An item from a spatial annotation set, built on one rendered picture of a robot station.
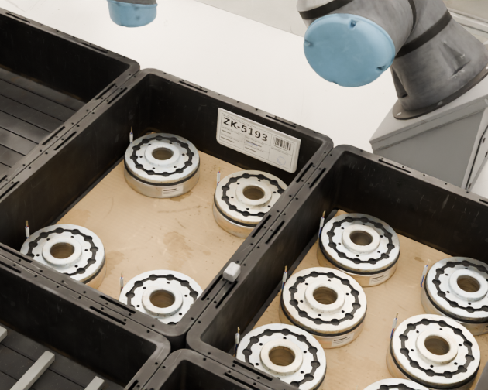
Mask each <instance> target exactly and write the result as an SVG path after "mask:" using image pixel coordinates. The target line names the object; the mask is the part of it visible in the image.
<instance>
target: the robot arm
mask: <svg viewBox="0 0 488 390"><path fill-rule="evenodd" d="M106 1H107V3H108V11H109V16H110V19H111V20H112V21H113V22H114V23H115V24H116V25H118V26H123V27H126V28H137V27H142V26H146V25H148V24H150V23H151V22H153V21H154V19H155V18H156V15H157V10H156V7H157V6H158V3H157V2H156V0H106ZM296 7H297V10H298V12H299V14H300V16H301V18H302V20H303V21H304V24H305V25H306V27H307V30H306V32H305V34H304V43H303V49H304V55H305V58H306V60H307V62H308V64H309V65H310V67H311V68H312V70H313V71H314V72H315V73H316V74H317V75H318V76H320V77H321V78H323V79H324V80H326V81H328V82H330V83H334V84H337V85H338V86H341V87H361V86H365V85H367V84H370V83H372V82H374V81H375V80H376V79H377V78H379V77H380V75H381V74H382V73H383V72H385V71H386V70H387V69H388V68H390V72H391V76H392V79H393V84H394V87H395V91H396V94H397V98H398V100H399V102H400V103H401V105H402V106H403V108H404V109H405V110H407V111H413V110H418V109H421V108H425V107H427V106H430V105H432V104H434V103H437V102H439V101H441V100H443V99H444V98H446V97H448V96H449V95H451V94H453V93H455V92H456V91H457V90H459V89H460V88H462V87H464V86H465V85H466V84H468V83H469V82H470V81H471V80H472V79H473V78H474V77H476V76H477V75H478V74H479V73H480V72H481V71H482V70H483V68H484V67H485V66H486V65H487V64H488V50H487V49H486V47H485V46H484V45H483V43H481V42H480V41H479V40H478V39H477V38H476V37H475V36H473V35H472V34H471V33H470V32H468V31H467V30H466V29H464V28H463V27H462V26H461V25H459V24H458V23H457V22H456V21H455V20H454V19H453V17H452V15H451V14H450V12H449V11H448V9H447V8H446V6H445V4H444V2H443V1H442V0H297V4H296Z"/></svg>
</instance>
